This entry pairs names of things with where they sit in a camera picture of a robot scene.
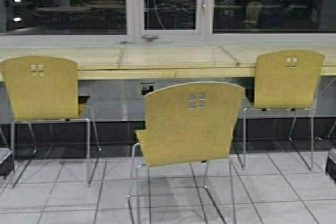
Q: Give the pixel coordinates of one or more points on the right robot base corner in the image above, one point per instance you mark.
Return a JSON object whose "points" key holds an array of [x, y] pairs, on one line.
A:
{"points": [[330, 164]]}

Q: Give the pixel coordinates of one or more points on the wall power outlet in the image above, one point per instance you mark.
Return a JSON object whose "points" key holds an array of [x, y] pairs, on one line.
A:
{"points": [[146, 87]]}

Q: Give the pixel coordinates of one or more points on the yellow plywood chair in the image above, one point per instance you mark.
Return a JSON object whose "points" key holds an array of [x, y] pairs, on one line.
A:
{"points": [[44, 89], [285, 80], [189, 122]]}

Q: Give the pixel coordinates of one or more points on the window handle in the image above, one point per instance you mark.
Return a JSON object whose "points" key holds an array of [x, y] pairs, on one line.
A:
{"points": [[203, 6]]}

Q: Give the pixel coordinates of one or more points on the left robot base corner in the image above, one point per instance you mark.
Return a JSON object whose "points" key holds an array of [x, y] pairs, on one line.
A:
{"points": [[7, 162]]}

